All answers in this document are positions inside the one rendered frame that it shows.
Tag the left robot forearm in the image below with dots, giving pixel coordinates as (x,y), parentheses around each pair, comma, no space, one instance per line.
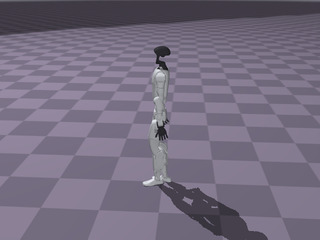
(159,111)

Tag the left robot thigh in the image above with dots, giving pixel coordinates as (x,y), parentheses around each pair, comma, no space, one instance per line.
(154,142)

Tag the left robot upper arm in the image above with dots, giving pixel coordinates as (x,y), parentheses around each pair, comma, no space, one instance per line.
(160,86)

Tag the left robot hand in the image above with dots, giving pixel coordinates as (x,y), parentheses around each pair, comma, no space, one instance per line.
(161,132)

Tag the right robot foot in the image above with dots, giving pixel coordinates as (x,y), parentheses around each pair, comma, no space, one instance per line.
(167,179)

